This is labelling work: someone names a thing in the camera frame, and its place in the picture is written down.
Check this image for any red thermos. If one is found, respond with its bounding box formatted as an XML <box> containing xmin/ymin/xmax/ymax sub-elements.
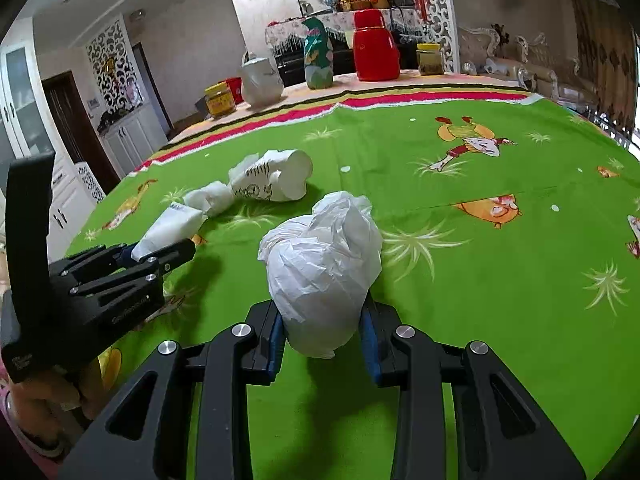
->
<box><xmin>352</xmin><ymin>9</ymin><xmax>401</xmax><ymax>82</ymax></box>

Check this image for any cream ornate sofa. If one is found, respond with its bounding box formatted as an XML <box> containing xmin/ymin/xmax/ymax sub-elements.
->
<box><xmin>457</xmin><ymin>25</ymin><xmax>601</xmax><ymax>106</ymax></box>

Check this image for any brown patterned curtain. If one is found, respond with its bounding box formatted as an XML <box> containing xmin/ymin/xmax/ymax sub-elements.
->
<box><xmin>570</xmin><ymin>0</ymin><xmax>640</xmax><ymax>136</ymax></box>

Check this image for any white low cabinet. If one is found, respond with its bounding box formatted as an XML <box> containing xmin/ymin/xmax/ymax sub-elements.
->
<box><xmin>97</xmin><ymin>105</ymin><xmax>168</xmax><ymax>177</ymax></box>

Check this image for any white carved panel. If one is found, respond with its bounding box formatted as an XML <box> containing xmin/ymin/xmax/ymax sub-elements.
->
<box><xmin>75</xmin><ymin>160</ymin><xmax>107</xmax><ymax>206</ymax></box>

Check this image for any red gift bag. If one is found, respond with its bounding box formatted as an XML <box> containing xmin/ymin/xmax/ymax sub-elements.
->
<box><xmin>220</xmin><ymin>77</ymin><xmax>244</xmax><ymax>106</ymax></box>

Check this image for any green snack bag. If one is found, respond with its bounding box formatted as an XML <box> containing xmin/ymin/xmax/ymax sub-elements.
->
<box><xmin>303</xmin><ymin>16</ymin><xmax>335</xmax><ymax>90</ymax></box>

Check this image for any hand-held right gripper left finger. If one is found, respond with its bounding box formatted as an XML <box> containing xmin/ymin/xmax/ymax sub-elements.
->
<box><xmin>57</xmin><ymin>300</ymin><xmax>288</xmax><ymax>480</ymax></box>

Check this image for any glass jar with yellow lid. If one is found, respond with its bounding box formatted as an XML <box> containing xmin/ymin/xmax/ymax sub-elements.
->
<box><xmin>416</xmin><ymin>42</ymin><xmax>445</xmax><ymax>76</ymax></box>

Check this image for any white lattice wall partition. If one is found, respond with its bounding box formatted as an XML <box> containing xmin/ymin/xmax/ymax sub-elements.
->
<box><xmin>392</xmin><ymin>0</ymin><xmax>462</xmax><ymax>74</ymax></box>

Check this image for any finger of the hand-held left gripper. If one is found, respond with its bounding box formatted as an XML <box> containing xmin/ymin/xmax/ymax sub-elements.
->
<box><xmin>50</xmin><ymin>244</ymin><xmax>137</xmax><ymax>282</ymax></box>
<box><xmin>70</xmin><ymin>237</ymin><xmax>197</xmax><ymax>297</ymax></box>

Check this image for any person's left hand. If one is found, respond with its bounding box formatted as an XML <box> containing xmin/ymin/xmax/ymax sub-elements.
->
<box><xmin>7</xmin><ymin>355</ymin><xmax>108</xmax><ymax>441</ymax></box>

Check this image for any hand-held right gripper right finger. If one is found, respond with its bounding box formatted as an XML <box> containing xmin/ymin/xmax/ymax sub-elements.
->
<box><xmin>357</xmin><ymin>297</ymin><xmax>588</xmax><ymax>480</ymax></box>

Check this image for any white plastic bag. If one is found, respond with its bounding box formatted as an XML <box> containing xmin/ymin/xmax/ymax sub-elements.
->
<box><xmin>257</xmin><ymin>191</ymin><xmax>383</xmax><ymax>360</ymax></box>

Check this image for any crushed white paper cup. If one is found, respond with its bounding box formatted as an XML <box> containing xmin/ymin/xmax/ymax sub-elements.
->
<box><xmin>228</xmin><ymin>148</ymin><xmax>314</xmax><ymax>203</ymax></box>

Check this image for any white ceramic jug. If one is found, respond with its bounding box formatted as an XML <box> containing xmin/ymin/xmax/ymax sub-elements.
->
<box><xmin>240</xmin><ymin>51</ymin><xmax>285</xmax><ymax>108</ymax></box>

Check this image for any white squeeze tube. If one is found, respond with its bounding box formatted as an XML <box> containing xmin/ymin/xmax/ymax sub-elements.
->
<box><xmin>131</xmin><ymin>201</ymin><xmax>208</xmax><ymax>262</ymax></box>

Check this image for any white tissue wad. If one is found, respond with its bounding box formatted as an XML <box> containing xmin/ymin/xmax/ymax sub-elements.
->
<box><xmin>182</xmin><ymin>180</ymin><xmax>236</xmax><ymax>218</ymax></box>

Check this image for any white glass-door cabinet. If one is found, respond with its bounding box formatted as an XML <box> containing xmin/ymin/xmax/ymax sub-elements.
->
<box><xmin>0</xmin><ymin>42</ymin><xmax>96</xmax><ymax>256</ymax></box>

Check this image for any green printed tablecloth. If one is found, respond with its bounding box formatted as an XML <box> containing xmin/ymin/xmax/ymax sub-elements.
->
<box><xmin>65</xmin><ymin>72</ymin><xmax>640</xmax><ymax>480</ymax></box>

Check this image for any dark brown door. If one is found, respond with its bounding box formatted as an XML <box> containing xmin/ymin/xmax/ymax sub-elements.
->
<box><xmin>42</xmin><ymin>71</ymin><xmax>122</xmax><ymax>181</ymax></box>

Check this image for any floral fringed piano cloth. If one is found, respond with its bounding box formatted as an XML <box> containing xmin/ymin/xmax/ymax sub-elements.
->
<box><xmin>265</xmin><ymin>7</ymin><xmax>421</xmax><ymax>57</ymax></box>

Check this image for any white lattice screen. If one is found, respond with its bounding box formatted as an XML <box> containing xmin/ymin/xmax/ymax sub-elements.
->
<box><xmin>86</xmin><ymin>20</ymin><xmax>143</xmax><ymax>111</ymax></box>

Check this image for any dark piano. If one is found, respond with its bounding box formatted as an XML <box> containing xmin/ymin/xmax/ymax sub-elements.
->
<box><xmin>275</xmin><ymin>35</ymin><xmax>421</xmax><ymax>87</ymax></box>

